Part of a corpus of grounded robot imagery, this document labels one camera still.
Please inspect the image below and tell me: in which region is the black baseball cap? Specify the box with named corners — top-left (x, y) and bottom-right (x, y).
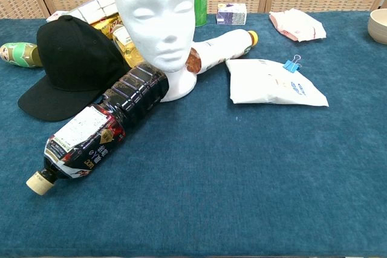
top-left (17, 15), bottom-right (131, 122)

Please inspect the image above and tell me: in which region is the white foam mannequin head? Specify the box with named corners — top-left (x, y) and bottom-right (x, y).
top-left (112, 0), bottom-right (198, 102)

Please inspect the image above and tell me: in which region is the blue table cloth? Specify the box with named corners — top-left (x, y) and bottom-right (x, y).
top-left (0, 10), bottom-right (387, 258)

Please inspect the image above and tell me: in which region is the white bottle with yellow cap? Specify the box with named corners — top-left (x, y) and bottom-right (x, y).
top-left (185, 28), bottom-right (259, 74)

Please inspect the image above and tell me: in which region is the large dark tea bottle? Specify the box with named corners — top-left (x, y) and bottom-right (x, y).
top-left (25, 62), bottom-right (170, 196)

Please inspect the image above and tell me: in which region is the white plastic bag pouch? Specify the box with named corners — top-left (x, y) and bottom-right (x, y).
top-left (225, 58), bottom-right (330, 108)

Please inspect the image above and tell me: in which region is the small yellow liquid bottle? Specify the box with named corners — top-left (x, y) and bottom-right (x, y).
top-left (112, 24), bottom-right (145, 68)

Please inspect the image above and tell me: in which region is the purple white small box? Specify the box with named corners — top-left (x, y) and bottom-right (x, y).
top-left (216, 2), bottom-right (248, 25)

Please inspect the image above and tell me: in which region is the blue binder clip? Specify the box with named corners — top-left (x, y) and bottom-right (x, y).
top-left (282, 54), bottom-right (303, 74)

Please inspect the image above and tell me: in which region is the yellow snack package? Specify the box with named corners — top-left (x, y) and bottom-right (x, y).
top-left (90, 12), bottom-right (124, 40)

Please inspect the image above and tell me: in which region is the crumpled white pink package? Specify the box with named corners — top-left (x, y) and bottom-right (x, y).
top-left (268, 8), bottom-right (327, 43)

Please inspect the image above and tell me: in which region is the white tissue packs bundle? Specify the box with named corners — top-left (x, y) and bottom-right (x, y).
top-left (45, 0), bottom-right (119, 25)

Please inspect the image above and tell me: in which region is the green nesting doll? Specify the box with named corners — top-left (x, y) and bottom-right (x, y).
top-left (0, 42), bottom-right (44, 68)

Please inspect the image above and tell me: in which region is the beige ceramic bowl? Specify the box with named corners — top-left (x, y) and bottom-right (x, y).
top-left (367, 8), bottom-right (387, 45)

